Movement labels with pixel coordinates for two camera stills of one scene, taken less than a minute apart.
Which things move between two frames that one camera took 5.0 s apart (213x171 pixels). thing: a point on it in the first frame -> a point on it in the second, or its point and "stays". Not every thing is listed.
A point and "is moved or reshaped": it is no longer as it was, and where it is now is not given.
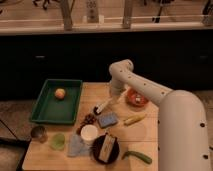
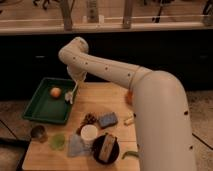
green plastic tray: (51, 110) is moved or reshaped
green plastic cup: (58, 141) stays
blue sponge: (108, 119) stays
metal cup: (39, 133) stays
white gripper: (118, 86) -> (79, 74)
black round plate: (96, 150) stays
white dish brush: (98, 108) -> (69, 95)
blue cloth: (76, 147) stays
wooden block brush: (107, 148) stays
